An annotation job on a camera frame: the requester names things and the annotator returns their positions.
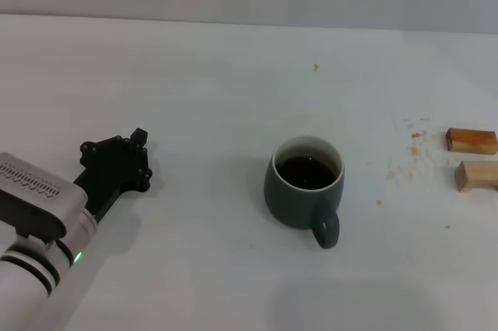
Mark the light wooden block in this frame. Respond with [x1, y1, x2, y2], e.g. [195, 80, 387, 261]
[455, 160, 498, 193]

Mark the grey ceramic cup with coffee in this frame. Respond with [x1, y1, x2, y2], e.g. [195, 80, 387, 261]
[264, 135, 346, 249]

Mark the dark stained wooden block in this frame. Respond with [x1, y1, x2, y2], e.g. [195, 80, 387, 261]
[445, 127, 498, 156]

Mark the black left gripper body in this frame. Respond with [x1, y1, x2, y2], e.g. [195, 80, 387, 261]
[72, 167, 132, 222]

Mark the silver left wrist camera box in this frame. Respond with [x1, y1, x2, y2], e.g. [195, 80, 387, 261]
[0, 151, 88, 241]

